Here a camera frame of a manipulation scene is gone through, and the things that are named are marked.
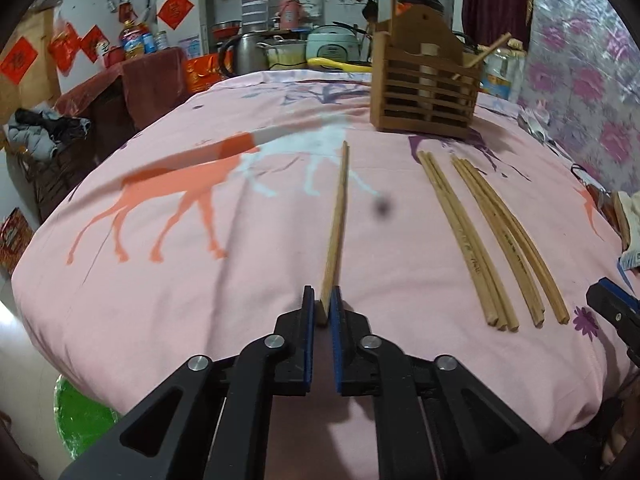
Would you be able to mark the wooden slatted chopstick holder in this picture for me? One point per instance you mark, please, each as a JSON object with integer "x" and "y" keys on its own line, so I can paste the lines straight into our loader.
{"x": 425, "y": 110}

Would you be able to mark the green plastic basin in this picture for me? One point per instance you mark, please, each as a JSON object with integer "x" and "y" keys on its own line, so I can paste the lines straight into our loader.
{"x": 85, "y": 420}

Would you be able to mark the blue white can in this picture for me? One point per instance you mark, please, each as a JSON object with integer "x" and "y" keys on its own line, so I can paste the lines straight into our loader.
{"x": 149, "y": 44}

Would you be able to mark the steel electric kettle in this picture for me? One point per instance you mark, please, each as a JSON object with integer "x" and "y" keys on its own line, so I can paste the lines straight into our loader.
{"x": 245, "y": 57}

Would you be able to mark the red printed box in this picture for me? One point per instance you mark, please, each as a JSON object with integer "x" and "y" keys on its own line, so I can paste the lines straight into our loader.
{"x": 14, "y": 240}

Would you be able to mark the dark frying pan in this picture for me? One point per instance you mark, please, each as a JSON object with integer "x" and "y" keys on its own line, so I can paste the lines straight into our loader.
{"x": 355, "y": 27}

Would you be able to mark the clear bottle yellow label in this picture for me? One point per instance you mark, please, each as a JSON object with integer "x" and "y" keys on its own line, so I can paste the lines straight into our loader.
{"x": 502, "y": 77}

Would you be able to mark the wooden chair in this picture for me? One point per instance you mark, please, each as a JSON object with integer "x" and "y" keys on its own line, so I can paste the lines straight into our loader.
{"x": 50, "y": 175}

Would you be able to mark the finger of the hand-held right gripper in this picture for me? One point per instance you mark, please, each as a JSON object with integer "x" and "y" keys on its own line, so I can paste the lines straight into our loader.
{"x": 612, "y": 305}

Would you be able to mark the floral foil wall covering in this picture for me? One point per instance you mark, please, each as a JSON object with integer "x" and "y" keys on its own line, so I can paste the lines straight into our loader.
{"x": 585, "y": 75}

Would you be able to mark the pink deer print cloth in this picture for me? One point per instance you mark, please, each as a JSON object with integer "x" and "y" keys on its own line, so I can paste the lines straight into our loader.
{"x": 200, "y": 285}

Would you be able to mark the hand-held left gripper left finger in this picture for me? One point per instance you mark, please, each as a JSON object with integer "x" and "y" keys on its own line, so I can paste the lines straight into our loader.
{"x": 309, "y": 340}

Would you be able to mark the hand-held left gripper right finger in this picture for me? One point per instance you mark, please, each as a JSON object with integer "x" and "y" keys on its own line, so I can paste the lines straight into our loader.
{"x": 335, "y": 345}

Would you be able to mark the steel cooking pot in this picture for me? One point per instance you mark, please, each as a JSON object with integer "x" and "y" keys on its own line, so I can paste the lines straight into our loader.
{"x": 282, "y": 55}

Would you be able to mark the red gift box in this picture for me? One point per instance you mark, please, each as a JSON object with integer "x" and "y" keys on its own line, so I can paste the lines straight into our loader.
{"x": 205, "y": 75}

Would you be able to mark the red basin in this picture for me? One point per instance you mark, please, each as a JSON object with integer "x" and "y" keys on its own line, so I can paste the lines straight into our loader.
{"x": 227, "y": 27}

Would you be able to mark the table with red cloth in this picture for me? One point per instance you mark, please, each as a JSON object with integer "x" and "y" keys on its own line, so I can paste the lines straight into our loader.
{"x": 145, "y": 85}

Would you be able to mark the red hanging ornament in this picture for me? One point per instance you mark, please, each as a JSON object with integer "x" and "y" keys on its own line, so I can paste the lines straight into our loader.
{"x": 65, "y": 47}

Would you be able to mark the stacked steel lunch container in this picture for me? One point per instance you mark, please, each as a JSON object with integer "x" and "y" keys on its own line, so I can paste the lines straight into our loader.
{"x": 256, "y": 5}

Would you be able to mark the silver can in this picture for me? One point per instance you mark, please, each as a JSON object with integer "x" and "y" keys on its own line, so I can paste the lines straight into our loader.
{"x": 161, "y": 41}

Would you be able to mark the small yellow frying pan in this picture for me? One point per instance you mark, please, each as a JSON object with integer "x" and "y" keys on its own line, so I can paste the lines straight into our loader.
{"x": 340, "y": 65}

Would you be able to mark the pink thermos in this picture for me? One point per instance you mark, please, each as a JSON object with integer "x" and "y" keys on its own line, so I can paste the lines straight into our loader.
{"x": 290, "y": 12}

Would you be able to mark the mint green rice cooker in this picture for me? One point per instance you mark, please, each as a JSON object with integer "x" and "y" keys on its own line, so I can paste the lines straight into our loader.
{"x": 330, "y": 45}

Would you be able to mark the red diamond paper decoration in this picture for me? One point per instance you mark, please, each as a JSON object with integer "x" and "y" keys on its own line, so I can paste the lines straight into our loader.
{"x": 17, "y": 62}
{"x": 94, "y": 45}
{"x": 175, "y": 10}

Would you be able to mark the cooking oil bottle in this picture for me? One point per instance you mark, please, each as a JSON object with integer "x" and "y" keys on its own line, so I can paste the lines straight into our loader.
{"x": 131, "y": 40}

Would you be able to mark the beige cloth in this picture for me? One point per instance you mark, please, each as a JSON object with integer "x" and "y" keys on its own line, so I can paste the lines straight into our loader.
{"x": 631, "y": 225}

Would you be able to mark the pile of dark clothes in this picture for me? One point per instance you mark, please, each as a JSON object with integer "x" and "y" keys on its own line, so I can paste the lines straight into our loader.
{"x": 45, "y": 132}

